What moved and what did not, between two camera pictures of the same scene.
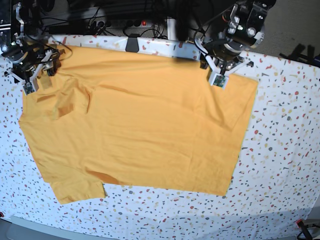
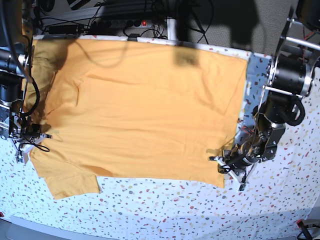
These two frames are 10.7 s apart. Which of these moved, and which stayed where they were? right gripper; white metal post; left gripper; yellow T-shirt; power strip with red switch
Moved: right gripper; yellow T-shirt; left gripper
Stayed: white metal post; power strip with red switch
